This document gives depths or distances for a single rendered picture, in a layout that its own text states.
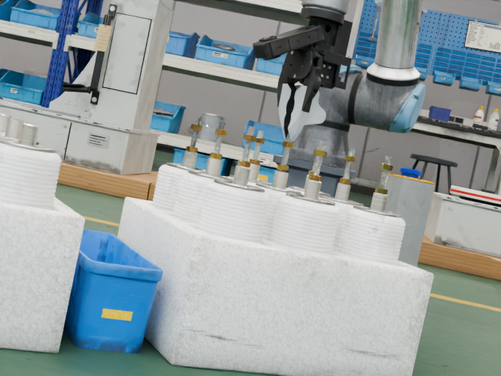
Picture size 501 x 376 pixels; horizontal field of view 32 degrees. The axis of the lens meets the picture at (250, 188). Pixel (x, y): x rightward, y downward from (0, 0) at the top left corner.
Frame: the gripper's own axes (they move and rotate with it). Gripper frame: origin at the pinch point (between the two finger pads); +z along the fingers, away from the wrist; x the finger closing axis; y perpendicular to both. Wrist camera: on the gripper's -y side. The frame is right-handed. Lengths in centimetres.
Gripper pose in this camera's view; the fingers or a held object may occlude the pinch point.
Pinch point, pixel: (287, 131)
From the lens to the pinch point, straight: 143.6
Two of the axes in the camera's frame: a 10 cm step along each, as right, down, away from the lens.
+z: -2.0, 9.8, 0.5
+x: -5.6, -1.6, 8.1
